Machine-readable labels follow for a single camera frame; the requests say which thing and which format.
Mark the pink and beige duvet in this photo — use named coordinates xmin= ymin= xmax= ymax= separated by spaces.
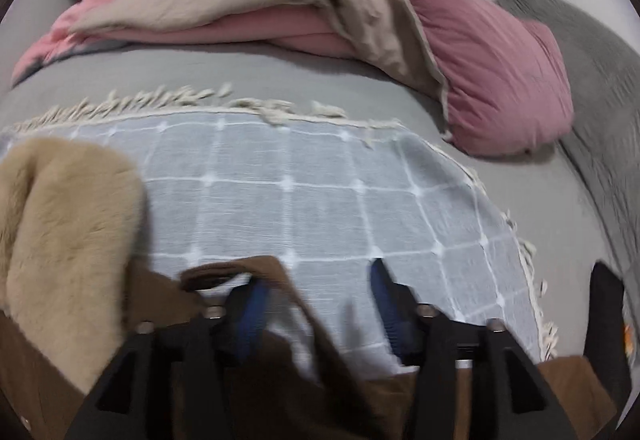
xmin=11 ymin=0 xmax=575 ymax=157

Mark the grey quilted pillow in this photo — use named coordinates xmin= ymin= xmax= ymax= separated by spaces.
xmin=494 ymin=0 xmax=640 ymax=321

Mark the brown coat with beige fur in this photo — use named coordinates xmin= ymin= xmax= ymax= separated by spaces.
xmin=0 ymin=135 xmax=618 ymax=440

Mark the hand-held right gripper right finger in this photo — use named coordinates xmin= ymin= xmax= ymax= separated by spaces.
xmin=369 ymin=257 xmax=581 ymax=440

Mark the black object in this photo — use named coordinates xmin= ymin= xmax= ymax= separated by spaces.
xmin=585 ymin=260 xmax=628 ymax=413

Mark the blue-grey checked fringed blanket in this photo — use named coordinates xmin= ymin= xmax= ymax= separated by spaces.
xmin=0 ymin=83 xmax=561 ymax=378

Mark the grey bed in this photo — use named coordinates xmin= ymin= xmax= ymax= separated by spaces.
xmin=0 ymin=43 xmax=621 ymax=281

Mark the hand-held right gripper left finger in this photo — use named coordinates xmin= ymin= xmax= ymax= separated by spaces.
xmin=65 ymin=277 xmax=273 ymax=440

